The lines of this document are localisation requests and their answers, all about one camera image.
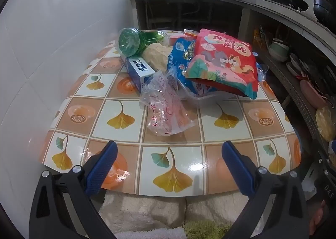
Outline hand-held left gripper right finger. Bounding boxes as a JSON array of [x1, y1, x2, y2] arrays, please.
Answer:
[[222, 141, 310, 239]]

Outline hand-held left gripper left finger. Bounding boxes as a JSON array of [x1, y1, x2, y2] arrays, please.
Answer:
[[29, 141, 118, 239]]

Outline clear plastic container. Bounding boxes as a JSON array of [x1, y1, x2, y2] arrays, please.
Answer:
[[181, 88, 238, 109]]

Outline clear plastic bag red print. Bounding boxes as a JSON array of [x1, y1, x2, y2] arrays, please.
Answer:
[[139, 67, 195, 138]]

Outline red squirrel snack bag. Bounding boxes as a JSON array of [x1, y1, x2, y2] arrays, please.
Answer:
[[184, 28, 260, 100]]

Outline blue white snack bag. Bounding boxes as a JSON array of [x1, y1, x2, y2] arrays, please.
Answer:
[[167, 37, 212, 96]]

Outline beige paper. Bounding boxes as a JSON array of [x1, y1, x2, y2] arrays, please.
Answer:
[[143, 42, 174, 72]]

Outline green plastic bottle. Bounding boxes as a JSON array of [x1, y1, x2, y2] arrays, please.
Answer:
[[118, 28, 170, 57]]

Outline person's right hand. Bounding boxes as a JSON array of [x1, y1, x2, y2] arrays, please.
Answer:
[[310, 201, 332, 237]]

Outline ginkgo pattern tablecloth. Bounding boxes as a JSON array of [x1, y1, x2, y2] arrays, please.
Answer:
[[39, 29, 302, 197]]

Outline yellow noodle bag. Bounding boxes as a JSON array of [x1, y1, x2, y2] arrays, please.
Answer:
[[315, 106, 336, 142]]

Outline green fuzzy cloth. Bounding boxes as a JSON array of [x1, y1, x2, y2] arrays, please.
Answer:
[[183, 219, 233, 239]]

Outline white towel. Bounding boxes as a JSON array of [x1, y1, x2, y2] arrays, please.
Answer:
[[115, 228, 185, 239]]

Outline pink plastic basin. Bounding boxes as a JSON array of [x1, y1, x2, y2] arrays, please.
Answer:
[[299, 78, 329, 110]]

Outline blue white carton box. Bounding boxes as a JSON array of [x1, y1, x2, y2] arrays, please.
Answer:
[[120, 55, 158, 93]]

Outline stacked white plates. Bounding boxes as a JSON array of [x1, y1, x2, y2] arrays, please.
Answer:
[[286, 52, 306, 77]]

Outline stacked green bowls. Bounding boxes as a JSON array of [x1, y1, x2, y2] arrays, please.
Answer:
[[268, 37, 291, 62]]

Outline orange snack packets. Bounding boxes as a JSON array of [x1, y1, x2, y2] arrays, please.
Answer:
[[252, 27, 266, 46]]

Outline black pot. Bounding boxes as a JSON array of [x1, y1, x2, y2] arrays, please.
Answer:
[[312, 0, 335, 25]]

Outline black wok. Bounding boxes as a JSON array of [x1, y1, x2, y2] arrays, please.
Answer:
[[275, 0, 309, 13]]

